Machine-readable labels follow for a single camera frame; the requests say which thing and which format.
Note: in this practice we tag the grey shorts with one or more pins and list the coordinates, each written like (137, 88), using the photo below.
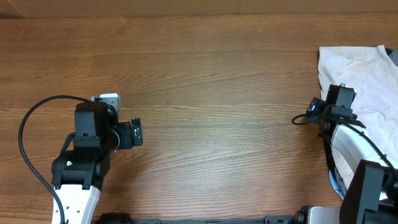
(393, 55)

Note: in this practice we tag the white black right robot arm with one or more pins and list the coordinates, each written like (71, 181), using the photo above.
(372, 194)

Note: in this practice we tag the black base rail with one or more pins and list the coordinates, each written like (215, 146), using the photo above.
(126, 218)

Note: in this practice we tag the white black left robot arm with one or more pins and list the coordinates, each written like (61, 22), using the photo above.
(78, 174)

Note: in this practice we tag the beige cotton shorts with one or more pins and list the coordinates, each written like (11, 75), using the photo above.
(370, 71)

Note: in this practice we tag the light blue cloth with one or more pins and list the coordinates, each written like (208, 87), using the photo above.
(335, 185)

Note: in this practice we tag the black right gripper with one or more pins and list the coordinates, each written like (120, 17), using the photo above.
(316, 108)

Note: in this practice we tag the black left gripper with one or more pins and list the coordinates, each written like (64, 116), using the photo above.
(127, 139)

